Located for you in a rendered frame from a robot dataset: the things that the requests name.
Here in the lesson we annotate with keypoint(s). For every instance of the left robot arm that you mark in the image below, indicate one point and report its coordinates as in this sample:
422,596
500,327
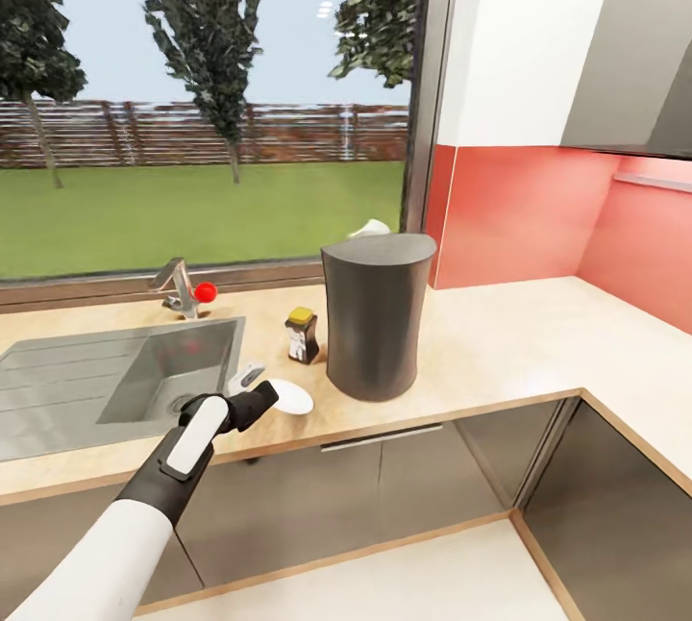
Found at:
106,574

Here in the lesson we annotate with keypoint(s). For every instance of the saucer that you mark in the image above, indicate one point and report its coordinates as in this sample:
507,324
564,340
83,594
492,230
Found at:
293,398

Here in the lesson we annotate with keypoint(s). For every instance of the coffee maker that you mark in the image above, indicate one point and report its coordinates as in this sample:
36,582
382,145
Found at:
375,291

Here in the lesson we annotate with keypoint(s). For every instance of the bottle of coffee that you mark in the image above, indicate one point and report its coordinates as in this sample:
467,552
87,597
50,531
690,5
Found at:
301,325

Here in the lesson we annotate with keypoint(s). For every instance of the paper coffee filter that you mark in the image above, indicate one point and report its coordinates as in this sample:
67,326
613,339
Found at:
374,228

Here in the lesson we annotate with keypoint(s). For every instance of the drop in sink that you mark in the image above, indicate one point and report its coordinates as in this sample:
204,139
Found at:
73,392

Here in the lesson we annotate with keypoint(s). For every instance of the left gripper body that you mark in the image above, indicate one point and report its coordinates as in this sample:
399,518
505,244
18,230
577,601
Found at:
258,401

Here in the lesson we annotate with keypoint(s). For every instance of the fixed window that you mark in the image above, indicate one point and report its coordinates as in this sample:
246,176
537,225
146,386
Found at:
240,135

